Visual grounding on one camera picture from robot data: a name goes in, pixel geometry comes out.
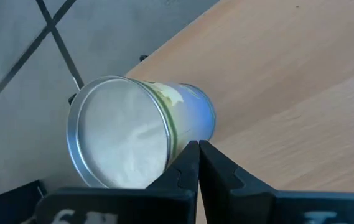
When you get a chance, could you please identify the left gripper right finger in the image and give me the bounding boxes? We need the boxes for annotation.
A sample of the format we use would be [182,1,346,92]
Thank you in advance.
[198,140,354,224]

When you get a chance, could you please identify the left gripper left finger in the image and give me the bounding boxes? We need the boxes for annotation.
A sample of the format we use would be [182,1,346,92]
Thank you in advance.
[36,140,200,224]

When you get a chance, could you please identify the blue tomato can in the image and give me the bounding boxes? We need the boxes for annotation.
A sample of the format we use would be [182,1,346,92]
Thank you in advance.
[66,75,217,190]

